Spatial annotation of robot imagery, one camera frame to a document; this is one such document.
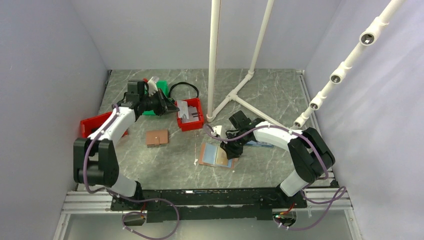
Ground blue card holder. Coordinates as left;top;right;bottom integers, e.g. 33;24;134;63
245;140;274;148

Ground black cable loop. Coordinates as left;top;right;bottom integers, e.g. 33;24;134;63
167;82;200;100

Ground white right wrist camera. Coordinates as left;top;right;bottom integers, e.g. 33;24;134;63
211;125;224;137

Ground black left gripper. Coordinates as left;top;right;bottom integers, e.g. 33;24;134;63
140;88;180;117

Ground tan closed card holder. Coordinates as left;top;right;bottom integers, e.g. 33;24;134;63
145;129;169;148

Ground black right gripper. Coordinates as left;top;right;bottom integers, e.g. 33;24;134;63
220;130;250;160

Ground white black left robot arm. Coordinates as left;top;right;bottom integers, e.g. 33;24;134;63
73;76;179;210

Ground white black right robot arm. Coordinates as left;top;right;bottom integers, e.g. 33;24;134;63
216;111;336;208

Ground white PVC pipe frame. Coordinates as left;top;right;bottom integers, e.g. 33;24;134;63
205;0;299;135

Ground large red bin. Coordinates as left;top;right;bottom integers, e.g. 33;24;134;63
80;111;113;138

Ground white magnetic stripe card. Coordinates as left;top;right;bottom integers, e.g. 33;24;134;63
176;100;190;120

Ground white PVC camera pole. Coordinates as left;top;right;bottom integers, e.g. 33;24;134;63
293;0;405;129

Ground white cards in red bin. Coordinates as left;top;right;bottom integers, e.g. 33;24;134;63
181;106;200;124

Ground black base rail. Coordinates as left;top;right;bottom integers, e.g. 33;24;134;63
110;187;307;223

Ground green bin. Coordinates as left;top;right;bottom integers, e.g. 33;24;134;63
140;80;170;116

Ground tan card holder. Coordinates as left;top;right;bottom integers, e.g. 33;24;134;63
197;142;236;169
145;129;169;148

